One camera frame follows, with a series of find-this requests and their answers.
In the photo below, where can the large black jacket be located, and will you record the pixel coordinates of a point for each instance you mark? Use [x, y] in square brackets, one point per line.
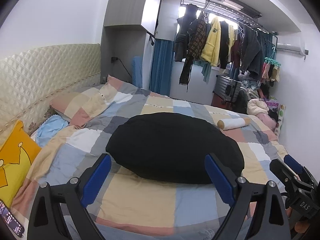
[172, 147]

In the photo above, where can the teal hanging cloth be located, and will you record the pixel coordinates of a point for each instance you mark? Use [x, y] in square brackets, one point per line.
[206, 69]

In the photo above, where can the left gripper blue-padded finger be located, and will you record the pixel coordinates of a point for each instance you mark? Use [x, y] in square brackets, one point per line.
[295, 166]

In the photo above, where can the dark red hanging garment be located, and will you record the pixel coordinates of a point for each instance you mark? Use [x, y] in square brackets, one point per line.
[235, 56]

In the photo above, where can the yellow cushion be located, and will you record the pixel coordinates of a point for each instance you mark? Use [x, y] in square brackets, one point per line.
[17, 155]

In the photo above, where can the brown plaid scarf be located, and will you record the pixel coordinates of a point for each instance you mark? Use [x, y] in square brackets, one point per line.
[197, 38]

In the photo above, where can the cream plush blanket pile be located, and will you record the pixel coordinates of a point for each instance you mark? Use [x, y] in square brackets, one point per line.
[257, 106]

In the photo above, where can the black wall plug with cable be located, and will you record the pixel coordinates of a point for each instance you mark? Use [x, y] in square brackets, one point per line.
[120, 70]

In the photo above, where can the yellow fleece jacket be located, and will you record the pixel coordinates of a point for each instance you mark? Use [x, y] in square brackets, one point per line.
[210, 52]

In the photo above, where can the silver ribbed suitcase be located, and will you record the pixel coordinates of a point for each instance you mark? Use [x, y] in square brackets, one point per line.
[226, 88]

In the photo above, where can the grey overhead cabinet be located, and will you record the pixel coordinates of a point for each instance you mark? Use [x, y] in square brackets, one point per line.
[132, 14]

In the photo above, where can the blue curtain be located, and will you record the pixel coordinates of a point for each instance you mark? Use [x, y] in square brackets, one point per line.
[163, 55]

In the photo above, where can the black smartphone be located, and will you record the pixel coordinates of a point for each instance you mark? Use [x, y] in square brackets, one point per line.
[10, 221]

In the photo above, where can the white paper roll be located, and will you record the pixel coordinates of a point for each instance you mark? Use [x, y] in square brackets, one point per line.
[227, 124]

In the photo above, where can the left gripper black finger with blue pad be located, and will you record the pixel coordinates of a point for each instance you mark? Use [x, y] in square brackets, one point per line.
[46, 219]
[269, 220]

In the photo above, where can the dark grey hanging jacket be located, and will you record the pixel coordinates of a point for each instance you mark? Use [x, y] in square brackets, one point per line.
[182, 37]

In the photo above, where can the white air conditioner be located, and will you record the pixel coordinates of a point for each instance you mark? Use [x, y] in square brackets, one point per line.
[292, 44]

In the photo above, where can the patchwork pillow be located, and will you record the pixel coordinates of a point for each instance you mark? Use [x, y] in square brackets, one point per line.
[79, 108]

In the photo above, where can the blue folded board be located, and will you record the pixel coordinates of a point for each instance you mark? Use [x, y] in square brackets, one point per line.
[137, 79]

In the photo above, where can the light blue cloth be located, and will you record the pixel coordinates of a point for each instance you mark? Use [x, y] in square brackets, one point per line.
[49, 129]

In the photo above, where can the cream quilted headboard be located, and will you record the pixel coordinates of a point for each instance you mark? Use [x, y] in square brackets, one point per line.
[30, 79]

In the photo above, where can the dark denim jacket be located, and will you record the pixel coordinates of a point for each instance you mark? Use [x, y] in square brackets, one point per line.
[250, 51]

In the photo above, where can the green sock hanger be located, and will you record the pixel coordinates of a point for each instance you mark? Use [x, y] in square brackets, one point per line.
[272, 59]

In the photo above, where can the red cabinet under suitcase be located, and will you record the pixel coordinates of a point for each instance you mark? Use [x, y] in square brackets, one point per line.
[218, 101]

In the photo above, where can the metal ceiling drying rack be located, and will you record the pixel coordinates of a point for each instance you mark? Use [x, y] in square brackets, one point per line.
[233, 10]

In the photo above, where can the black hanging garment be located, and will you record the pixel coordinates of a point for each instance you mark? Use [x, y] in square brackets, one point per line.
[224, 44]

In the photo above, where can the purple patterned bag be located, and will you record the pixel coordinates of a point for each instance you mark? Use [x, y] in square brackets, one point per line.
[272, 104]

